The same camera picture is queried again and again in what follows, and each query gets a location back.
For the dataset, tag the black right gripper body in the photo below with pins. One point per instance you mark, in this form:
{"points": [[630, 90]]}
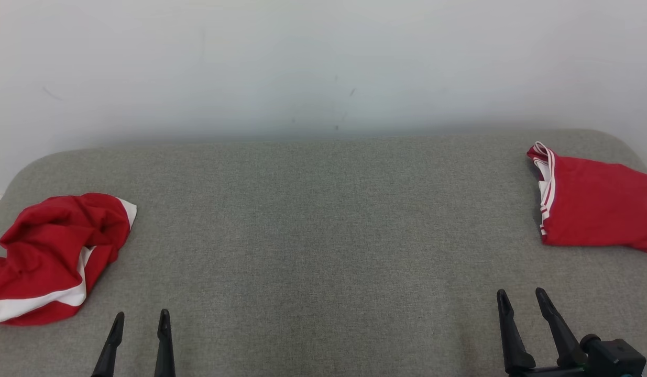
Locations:
{"points": [[554, 373]]}

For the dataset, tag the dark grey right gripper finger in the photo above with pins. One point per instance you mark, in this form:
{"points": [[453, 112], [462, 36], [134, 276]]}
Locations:
{"points": [[561, 335], [514, 340]]}

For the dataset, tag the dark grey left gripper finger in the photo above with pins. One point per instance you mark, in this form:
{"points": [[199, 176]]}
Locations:
{"points": [[109, 351], [165, 351]]}

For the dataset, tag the red shorts white stripe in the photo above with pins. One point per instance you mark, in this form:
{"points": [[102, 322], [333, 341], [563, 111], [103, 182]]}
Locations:
{"points": [[45, 246]]}

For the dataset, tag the red Bulls jersey white sleeves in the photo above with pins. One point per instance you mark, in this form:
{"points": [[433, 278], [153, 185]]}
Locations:
{"points": [[601, 204]]}

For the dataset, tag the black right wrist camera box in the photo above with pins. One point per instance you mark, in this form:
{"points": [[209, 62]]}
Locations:
{"points": [[616, 358]]}

